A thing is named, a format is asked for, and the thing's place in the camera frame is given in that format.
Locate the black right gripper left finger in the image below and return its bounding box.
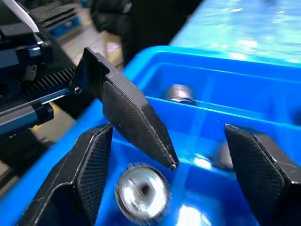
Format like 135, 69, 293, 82
17, 122, 114, 226

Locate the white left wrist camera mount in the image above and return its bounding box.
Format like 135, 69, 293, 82
4, 0, 40, 33

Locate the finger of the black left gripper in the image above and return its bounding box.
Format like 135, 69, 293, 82
70, 47, 180, 171

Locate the blue plastic compartment tray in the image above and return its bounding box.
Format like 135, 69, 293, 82
0, 46, 301, 226

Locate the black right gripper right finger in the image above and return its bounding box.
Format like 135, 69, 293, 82
224, 123, 301, 226

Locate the black bulky floor object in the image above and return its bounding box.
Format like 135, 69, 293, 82
90, 0, 203, 65

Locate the blue plastic crate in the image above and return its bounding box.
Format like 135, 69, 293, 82
47, 14, 82, 41

